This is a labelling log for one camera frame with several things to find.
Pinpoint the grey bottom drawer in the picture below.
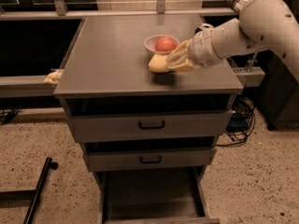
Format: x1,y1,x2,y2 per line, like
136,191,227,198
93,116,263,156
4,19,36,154
97,167,221,224

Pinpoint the yellow rag on rail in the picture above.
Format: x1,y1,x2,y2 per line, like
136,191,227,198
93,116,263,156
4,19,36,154
44,69,64,85

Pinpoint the blue soda can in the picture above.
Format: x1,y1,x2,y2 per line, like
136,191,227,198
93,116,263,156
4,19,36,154
194,23,214,35

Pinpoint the grey top drawer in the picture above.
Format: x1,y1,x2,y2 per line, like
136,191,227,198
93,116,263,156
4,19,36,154
66,94,232,143

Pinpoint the dark cabinet at right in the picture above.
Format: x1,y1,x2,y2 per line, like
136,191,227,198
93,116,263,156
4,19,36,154
253,51,299,131

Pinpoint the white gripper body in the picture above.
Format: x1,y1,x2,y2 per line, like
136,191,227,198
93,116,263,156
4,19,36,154
189,19,242,67

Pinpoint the grey middle drawer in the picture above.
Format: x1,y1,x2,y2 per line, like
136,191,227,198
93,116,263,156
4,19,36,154
83,136,216,172

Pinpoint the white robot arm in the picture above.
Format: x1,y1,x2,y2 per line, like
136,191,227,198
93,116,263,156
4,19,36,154
165,0,299,77

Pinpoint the black cable bundle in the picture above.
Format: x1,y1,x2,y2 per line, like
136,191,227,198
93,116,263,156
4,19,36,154
215,97,256,147

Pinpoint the grey metal rail frame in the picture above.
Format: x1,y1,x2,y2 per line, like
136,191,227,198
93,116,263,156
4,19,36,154
0,0,289,99

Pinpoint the white bowl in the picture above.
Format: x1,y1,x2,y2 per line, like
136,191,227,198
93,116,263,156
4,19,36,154
144,35,178,55

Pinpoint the orange fruit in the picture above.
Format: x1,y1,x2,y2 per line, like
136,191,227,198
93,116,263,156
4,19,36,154
155,36,177,51

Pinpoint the black metal bar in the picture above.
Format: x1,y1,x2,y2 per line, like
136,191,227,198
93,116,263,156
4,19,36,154
0,157,58,224

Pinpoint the grey drawer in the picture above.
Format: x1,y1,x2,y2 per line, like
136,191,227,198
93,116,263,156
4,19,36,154
97,167,221,224
83,136,216,172
66,94,232,143

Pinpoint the white power strip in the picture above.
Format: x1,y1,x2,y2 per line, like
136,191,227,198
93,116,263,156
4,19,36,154
225,0,249,12

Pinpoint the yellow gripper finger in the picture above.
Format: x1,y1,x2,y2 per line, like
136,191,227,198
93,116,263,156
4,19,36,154
166,61,197,72
165,40,192,64

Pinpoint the yellow sponge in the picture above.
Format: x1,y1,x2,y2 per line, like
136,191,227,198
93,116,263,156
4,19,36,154
149,54,170,73

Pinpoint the grey drawer cabinet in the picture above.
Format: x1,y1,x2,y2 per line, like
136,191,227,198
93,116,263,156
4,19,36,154
53,14,244,224

